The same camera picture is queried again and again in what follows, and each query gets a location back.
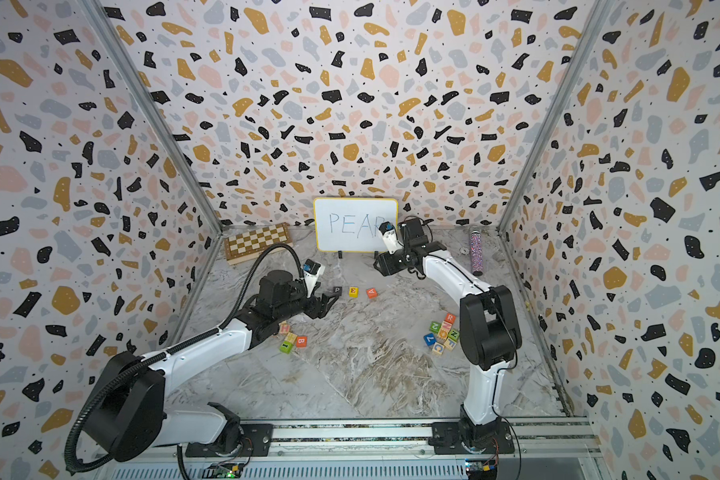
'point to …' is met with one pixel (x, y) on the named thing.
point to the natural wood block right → (438, 348)
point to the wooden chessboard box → (248, 246)
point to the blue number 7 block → (429, 339)
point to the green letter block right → (435, 326)
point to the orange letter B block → (302, 341)
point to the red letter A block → (372, 293)
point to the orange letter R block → (449, 317)
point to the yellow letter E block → (354, 292)
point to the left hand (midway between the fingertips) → (332, 289)
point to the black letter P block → (338, 290)
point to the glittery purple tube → (476, 253)
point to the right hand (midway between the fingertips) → (383, 261)
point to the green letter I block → (286, 347)
